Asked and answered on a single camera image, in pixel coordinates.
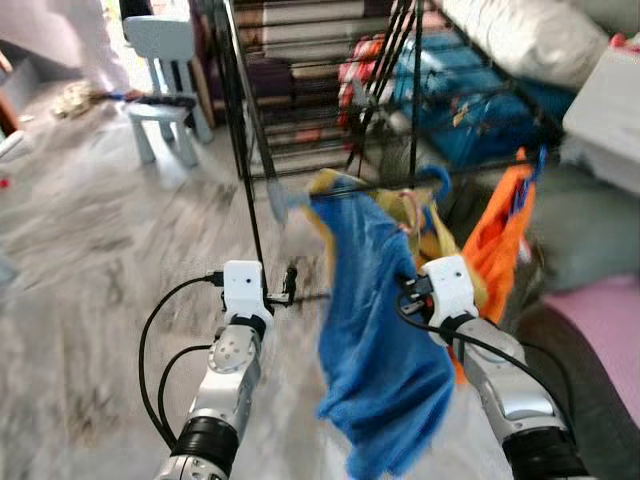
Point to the light blue shirt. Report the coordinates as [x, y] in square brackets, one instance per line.
[375, 330]

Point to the pink plastic hanger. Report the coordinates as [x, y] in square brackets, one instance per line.
[408, 212]

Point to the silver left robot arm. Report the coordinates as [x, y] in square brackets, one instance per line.
[220, 390]

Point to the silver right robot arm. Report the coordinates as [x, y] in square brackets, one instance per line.
[510, 390]

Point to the blue plastic hanger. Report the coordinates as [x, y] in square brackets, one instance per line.
[438, 180]
[530, 180]

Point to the yellow polo shirt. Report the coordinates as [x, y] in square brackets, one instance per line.
[440, 235]

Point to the orange polo shirt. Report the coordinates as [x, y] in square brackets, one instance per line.
[500, 245]

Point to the black metal drying rack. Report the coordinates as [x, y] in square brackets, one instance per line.
[250, 130]

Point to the grey green leather sofa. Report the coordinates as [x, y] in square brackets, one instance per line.
[590, 300]

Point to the pink foam mat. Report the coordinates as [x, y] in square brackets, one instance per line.
[605, 330]

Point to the blue plastic crate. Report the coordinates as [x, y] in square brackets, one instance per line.
[470, 100]

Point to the red striped cloth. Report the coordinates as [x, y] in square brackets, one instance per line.
[358, 70]

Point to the blue floor mat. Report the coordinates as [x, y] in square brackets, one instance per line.
[120, 96]

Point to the white box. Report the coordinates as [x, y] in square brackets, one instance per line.
[610, 120]

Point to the brown cardboard scraps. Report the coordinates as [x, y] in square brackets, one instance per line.
[75, 100]

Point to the white pillow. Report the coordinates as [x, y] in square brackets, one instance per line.
[530, 35]

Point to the person in white clothes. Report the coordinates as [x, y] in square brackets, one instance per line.
[70, 40]

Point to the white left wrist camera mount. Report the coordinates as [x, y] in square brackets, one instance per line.
[245, 285]

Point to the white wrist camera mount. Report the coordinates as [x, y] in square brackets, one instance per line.
[450, 285]
[245, 285]

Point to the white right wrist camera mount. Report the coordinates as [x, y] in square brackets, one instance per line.
[450, 285]

